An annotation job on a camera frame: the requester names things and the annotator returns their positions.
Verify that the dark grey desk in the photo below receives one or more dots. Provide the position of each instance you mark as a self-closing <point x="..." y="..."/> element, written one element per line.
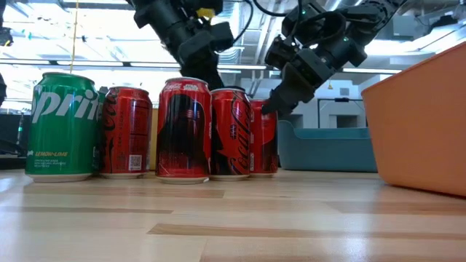
<point x="9" y="138"/>

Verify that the red Coca-Cola soda can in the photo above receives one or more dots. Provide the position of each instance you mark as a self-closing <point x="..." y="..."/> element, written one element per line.
<point x="264" y="142"/>
<point x="231" y="134"/>
<point x="125" y="131"/>

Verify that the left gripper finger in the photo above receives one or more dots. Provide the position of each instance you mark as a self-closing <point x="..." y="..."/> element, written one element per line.
<point x="204" y="72"/>

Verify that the teal plastic bin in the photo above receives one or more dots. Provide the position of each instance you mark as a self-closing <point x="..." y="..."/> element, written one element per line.
<point x="324" y="153"/>

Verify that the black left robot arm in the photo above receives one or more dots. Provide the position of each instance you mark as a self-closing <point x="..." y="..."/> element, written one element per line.
<point x="156" y="18"/>

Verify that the Coca-Cola Star Wars soda can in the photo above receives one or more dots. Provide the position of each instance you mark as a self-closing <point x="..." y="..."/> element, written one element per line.
<point x="183" y="131"/>

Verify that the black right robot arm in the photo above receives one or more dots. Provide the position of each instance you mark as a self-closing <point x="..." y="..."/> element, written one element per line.
<point x="375" y="14"/>

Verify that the orange plastic bin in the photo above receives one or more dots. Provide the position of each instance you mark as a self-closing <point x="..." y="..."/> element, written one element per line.
<point x="422" y="127"/>

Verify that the green Sprite soda can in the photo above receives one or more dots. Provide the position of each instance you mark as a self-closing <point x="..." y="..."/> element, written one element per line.
<point x="62" y="127"/>
<point x="100" y="95"/>

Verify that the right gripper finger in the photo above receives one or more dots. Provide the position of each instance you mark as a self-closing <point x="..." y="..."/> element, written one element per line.
<point x="291" y="91"/>

